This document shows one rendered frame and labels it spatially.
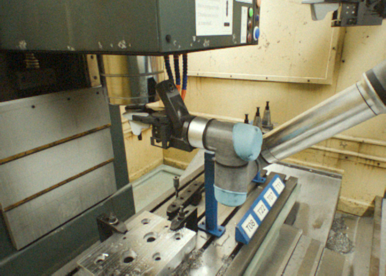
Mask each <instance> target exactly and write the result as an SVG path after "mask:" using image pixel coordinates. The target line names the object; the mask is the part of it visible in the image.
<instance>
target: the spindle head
mask: <svg viewBox="0 0 386 276"><path fill-rule="evenodd" d="M242 6H243V7H247V24H248V21H249V20H252V24H253V16H252V18H249V17H248V8H249V7H252V8H253V11H254V0H252V3H249V2H242V1H235V0H233V13H232V34H224V35H204V36H197V35H196V0H0V52H13V53H54V54H81V55H109V56H158V57H160V56H170V55H180V54H186V53H191V52H201V51H208V50H219V49H229V48H234V47H239V46H249V45H252V39H251V42H250V43H249V44H248V42H247V35H248V33H251V36H252V38H253V26H252V30H250V31H248V27H247V24H246V43H241V16H242Z"/></svg>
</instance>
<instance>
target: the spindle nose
mask: <svg viewBox="0 0 386 276"><path fill-rule="evenodd" d="M97 58H98V65H99V72H100V78H101V87H102V90H103V95H104V99H105V102H107V103H110V104H114V105H115V106H139V105H145V104H149V103H154V102H158V101H161V99H160V97H159V94H158V93H157V91H156V89H155V86H156V84H159V83H160V82H161V81H163V80H165V77H164V58H163V56H160V57H158V56H109V55H97Z"/></svg>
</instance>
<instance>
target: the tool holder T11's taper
mask: <svg viewBox="0 0 386 276"><path fill-rule="evenodd" d="M261 124H262V125H266V126H268V125H271V124H272V123H271V109H269V110H266V109H264V113H263V118H262V119H261Z"/></svg>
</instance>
